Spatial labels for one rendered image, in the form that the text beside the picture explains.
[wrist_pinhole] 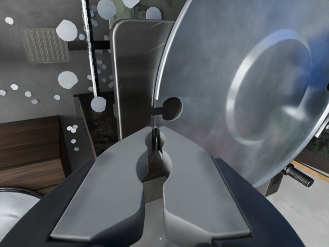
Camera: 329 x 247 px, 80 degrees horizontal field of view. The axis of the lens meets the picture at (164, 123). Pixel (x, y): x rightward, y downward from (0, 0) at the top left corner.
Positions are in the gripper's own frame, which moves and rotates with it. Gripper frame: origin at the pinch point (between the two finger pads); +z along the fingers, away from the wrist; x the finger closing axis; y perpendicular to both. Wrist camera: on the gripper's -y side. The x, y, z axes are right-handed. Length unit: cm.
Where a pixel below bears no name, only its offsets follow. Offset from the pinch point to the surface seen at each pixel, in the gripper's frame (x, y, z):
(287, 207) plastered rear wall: 105, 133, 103
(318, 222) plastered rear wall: 115, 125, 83
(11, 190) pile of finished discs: -42, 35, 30
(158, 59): 0.2, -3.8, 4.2
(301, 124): 20.6, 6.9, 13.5
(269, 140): 14.7, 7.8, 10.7
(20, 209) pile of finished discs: -42, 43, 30
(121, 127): -2.9, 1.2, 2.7
